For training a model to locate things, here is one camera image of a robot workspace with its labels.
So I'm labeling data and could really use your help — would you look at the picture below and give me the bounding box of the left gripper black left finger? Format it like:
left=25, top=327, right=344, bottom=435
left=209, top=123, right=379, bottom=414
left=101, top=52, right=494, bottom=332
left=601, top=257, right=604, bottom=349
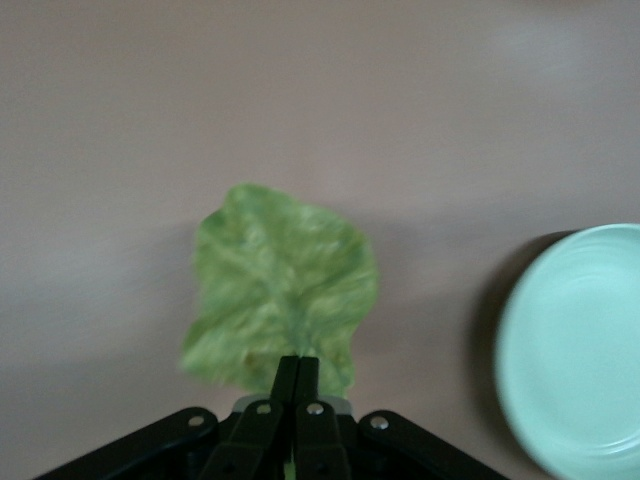
left=34, top=355, right=300, bottom=480

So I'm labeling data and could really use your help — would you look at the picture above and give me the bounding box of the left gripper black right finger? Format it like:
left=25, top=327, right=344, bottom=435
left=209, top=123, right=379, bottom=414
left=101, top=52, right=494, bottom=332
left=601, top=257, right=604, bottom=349
left=292, top=356, right=506, bottom=480

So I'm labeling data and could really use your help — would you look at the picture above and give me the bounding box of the green lettuce leaf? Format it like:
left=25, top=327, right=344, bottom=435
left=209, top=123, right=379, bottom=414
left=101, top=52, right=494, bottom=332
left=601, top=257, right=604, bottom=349
left=178, top=183, right=379, bottom=480

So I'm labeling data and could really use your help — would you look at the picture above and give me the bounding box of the mint green plate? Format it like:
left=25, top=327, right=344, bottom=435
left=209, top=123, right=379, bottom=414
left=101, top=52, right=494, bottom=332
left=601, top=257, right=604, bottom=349
left=494, top=223, right=640, bottom=480

